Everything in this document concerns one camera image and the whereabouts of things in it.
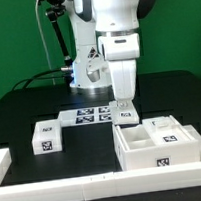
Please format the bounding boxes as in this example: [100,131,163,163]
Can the white block with marker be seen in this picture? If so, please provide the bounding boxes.
[31,119,62,155]

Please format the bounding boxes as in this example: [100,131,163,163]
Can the white cabinet body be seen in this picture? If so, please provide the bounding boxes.
[112,123,201,171]

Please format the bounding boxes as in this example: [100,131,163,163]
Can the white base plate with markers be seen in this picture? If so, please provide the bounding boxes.
[58,106,112,127]

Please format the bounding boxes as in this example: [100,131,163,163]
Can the grey hanging cable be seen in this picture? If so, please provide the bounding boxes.
[33,0,57,88]

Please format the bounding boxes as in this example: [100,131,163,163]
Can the white U-shaped border frame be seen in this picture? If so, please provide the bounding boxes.
[0,123,201,201]

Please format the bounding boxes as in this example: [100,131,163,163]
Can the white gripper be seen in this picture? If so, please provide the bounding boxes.
[109,60,137,108]

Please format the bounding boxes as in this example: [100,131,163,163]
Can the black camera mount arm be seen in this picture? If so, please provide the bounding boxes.
[36,0,75,75]

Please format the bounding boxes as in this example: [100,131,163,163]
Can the white door panel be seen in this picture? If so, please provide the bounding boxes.
[142,116,188,146]
[109,100,140,125]

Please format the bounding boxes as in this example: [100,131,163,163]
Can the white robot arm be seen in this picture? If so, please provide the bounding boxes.
[46,0,155,108]

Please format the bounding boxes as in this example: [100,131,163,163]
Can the black cables on table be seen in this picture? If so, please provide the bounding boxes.
[10,66,75,92]

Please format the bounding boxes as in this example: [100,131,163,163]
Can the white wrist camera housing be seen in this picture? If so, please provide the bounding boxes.
[86,60,109,82]

